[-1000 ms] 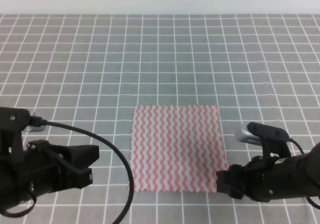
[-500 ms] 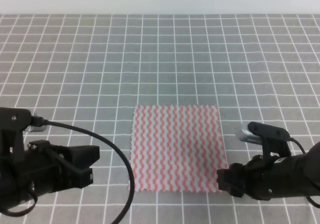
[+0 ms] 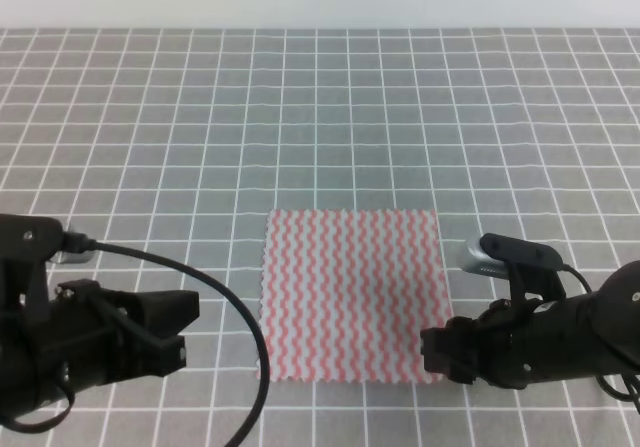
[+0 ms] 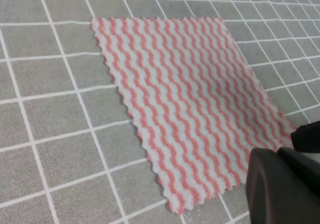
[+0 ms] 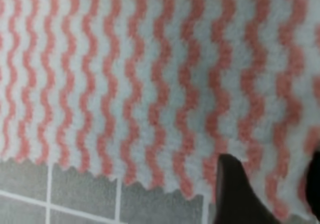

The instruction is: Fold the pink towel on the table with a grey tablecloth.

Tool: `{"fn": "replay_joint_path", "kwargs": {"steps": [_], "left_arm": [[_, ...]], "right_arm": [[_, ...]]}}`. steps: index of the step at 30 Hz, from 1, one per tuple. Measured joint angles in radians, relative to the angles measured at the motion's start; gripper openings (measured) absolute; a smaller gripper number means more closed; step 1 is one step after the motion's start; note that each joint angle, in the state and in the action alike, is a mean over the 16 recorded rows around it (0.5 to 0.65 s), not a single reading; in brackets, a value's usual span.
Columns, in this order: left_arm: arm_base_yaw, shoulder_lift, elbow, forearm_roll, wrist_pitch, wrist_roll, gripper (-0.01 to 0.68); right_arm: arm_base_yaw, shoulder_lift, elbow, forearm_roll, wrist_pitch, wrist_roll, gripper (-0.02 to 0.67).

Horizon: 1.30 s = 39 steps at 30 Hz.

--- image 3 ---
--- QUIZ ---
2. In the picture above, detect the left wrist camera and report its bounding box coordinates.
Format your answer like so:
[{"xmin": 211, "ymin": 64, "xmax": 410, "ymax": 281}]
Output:
[{"xmin": 1, "ymin": 214, "xmax": 94, "ymax": 324}]

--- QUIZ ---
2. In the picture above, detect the black left camera cable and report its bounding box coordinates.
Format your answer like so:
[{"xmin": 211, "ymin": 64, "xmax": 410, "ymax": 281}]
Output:
[{"xmin": 9, "ymin": 231, "xmax": 272, "ymax": 447}]

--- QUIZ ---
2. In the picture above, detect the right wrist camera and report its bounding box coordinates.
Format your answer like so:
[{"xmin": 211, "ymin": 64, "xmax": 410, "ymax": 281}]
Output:
[{"xmin": 457, "ymin": 233, "xmax": 566, "ymax": 306}]

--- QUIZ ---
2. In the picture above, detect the pink white striped towel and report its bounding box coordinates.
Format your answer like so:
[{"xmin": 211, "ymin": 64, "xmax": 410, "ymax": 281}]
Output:
[{"xmin": 260, "ymin": 209, "xmax": 452, "ymax": 384}]

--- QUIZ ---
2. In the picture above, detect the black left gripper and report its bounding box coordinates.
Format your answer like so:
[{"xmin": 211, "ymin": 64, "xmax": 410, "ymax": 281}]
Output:
[{"xmin": 1, "ymin": 279, "xmax": 200, "ymax": 412}]

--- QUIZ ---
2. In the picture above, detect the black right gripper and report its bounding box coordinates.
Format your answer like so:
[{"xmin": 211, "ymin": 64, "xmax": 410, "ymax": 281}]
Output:
[{"xmin": 420, "ymin": 294, "xmax": 590, "ymax": 390}]

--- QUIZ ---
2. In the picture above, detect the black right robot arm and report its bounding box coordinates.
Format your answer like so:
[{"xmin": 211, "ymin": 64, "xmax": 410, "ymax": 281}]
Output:
[{"xmin": 420, "ymin": 262, "xmax": 639, "ymax": 390}]

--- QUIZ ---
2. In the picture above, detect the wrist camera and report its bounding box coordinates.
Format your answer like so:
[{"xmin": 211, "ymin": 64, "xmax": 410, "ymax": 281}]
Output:
[
  {"xmin": 1, "ymin": 214, "xmax": 94, "ymax": 324},
  {"xmin": 457, "ymin": 233, "xmax": 566, "ymax": 306}
]

